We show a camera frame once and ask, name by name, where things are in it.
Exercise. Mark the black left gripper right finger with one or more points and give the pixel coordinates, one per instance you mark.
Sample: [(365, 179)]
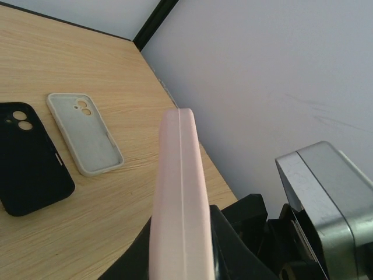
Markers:
[(231, 257)]

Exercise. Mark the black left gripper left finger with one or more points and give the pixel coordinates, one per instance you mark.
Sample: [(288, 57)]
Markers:
[(134, 263)]

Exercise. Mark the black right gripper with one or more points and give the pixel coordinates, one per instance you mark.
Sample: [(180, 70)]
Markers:
[(277, 243)]

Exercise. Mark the pink cased phone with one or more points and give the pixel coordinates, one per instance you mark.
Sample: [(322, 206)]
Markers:
[(180, 245)]

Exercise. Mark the white phone case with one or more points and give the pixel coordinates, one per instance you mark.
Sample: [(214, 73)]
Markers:
[(87, 137)]

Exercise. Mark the black enclosure frame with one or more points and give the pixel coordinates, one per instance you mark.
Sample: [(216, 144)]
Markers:
[(136, 21)]

